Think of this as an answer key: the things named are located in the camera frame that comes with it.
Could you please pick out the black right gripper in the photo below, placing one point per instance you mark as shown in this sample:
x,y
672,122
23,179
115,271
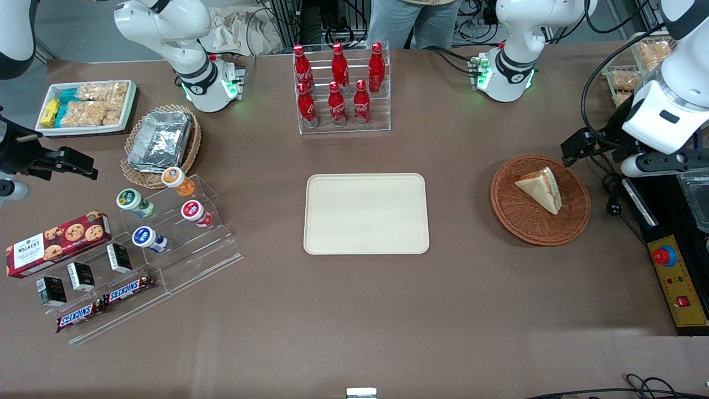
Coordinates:
x,y
15,148

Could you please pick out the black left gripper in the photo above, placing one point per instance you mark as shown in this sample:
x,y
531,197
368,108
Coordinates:
x,y
614,134

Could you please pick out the triangular sandwich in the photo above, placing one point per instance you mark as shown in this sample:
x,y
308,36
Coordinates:
x,y
540,191

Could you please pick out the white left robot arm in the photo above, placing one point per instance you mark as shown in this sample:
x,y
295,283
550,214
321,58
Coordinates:
x,y
526,22

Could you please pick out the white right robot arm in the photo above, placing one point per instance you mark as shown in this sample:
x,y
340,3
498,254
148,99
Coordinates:
x,y
166,27

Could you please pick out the light tan wicker basket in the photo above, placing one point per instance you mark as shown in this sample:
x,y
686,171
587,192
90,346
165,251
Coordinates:
x,y
135,176

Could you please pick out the white rectangular snack tray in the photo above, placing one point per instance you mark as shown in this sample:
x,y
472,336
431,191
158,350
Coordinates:
x,y
130,108

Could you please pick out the brown round wicker basket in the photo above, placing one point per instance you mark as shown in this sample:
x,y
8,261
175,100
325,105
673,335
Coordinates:
x,y
515,219

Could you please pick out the beige plastic serving tray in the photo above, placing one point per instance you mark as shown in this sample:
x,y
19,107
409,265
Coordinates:
x,y
365,213

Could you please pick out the teal snack packet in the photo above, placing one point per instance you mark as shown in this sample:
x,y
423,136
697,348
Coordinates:
x,y
61,115
68,96

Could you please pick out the yellow snack box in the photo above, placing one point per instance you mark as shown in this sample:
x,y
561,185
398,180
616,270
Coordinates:
x,y
50,112

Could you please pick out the clear rice cracker packet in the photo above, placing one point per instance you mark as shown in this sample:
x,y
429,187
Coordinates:
x,y
102,91
626,80
653,55
91,113

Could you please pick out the green lid gum jar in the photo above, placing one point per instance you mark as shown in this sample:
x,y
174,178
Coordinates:
x,y
130,200

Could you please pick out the red Walkers cookie box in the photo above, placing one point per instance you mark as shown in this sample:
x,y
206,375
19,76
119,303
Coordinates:
x,y
55,244

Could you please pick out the black machine base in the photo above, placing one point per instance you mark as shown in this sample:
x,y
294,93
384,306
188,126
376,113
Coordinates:
x,y
659,221

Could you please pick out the stack of foil containers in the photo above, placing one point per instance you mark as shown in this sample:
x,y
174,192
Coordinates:
x,y
160,141

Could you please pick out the small black chocolate box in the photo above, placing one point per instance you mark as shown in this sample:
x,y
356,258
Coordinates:
x,y
81,277
119,258
51,291

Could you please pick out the blue lid gum jar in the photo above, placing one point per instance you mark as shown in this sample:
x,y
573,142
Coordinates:
x,y
145,238

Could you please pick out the clear plastic container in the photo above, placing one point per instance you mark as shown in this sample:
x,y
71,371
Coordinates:
x,y
695,199

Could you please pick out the orange lid gum jar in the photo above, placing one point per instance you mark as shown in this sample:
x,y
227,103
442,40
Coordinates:
x,y
176,180

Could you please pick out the red emergency stop button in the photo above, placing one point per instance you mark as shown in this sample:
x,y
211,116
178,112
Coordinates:
x,y
664,255

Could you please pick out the red lid gum jar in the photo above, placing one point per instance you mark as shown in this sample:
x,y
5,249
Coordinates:
x,y
193,211

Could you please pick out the Snickers chocolate bar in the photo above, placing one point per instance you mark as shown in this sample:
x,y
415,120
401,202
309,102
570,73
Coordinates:
x,y
77,317
127,290

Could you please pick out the clear acrylic step stand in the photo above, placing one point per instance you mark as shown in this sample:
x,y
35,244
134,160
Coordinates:
x,y
205,255
127,316

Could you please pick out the yellow control panel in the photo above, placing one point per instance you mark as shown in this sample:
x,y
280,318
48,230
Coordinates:
x,y
684,288

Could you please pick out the clear acrylic bottle rack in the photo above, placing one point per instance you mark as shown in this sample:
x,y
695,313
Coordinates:
x,y
382,113

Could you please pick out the white crumpled cloth bag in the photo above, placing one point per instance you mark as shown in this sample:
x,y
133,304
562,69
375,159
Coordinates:
x,y
232,30

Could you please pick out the person in blue jeans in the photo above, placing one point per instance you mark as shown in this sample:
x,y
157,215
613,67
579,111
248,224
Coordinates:
x,y
410,22

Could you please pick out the red cola bottle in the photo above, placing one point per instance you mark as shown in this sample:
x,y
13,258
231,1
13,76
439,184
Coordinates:
x,y
376,69
302,69
307,108
361,105
337,108
339,66

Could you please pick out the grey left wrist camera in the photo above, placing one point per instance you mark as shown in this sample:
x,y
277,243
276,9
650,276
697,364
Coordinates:
x,y
656,163

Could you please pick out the aluminium equipment frame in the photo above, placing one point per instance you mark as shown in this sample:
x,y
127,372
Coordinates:
x,y
310,22

